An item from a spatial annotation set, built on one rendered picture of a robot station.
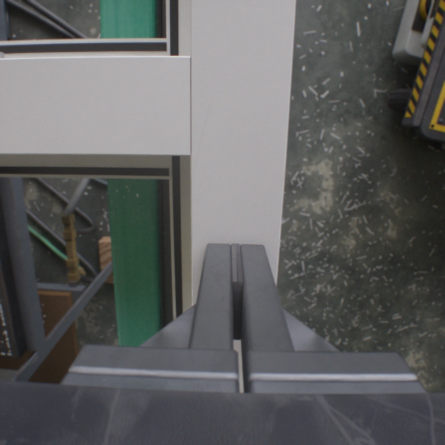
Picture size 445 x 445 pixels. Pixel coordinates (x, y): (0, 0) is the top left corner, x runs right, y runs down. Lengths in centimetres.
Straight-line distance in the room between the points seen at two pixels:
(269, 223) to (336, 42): 103
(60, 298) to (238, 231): 90
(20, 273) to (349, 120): 99
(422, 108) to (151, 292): 76
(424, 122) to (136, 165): 76
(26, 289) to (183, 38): 58
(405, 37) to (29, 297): 112
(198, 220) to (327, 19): 105
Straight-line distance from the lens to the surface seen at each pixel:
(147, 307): 26
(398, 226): 129
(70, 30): 97
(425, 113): 89
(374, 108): 118
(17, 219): 66
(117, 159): 22
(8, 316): 72
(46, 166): 24
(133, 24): 23
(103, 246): 119
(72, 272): 102
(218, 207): 15
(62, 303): 103
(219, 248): 15
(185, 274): 23
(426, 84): 89
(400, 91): 108
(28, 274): 70
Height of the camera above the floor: 108
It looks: 73 degrees down
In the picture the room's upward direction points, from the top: 177 degrees counter-clockwise
